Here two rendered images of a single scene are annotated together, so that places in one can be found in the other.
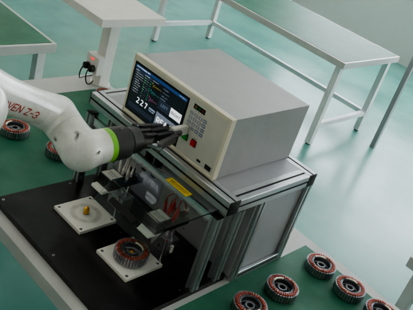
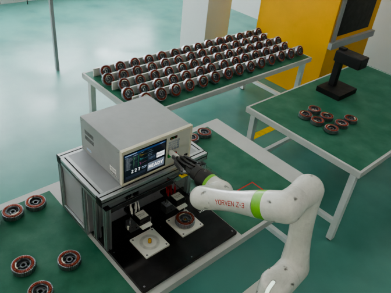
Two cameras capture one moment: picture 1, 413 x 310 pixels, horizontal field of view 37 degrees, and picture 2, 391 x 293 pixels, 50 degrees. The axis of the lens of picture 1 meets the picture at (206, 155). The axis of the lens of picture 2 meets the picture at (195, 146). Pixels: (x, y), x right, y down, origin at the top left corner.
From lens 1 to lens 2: 2.23 m
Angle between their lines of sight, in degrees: 68
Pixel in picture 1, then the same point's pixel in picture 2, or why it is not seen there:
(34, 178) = (106, 274)
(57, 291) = (214, 255)
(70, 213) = (152, 249)
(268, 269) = not seen: hidden behind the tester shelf
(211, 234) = not seen: hidden behind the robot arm
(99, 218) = (153, 235)
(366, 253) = (35, 149)
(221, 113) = (186, 127)
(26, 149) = (66, 283)
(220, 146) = (189, 140)
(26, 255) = (191, 271)
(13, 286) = not seen: outside the picture
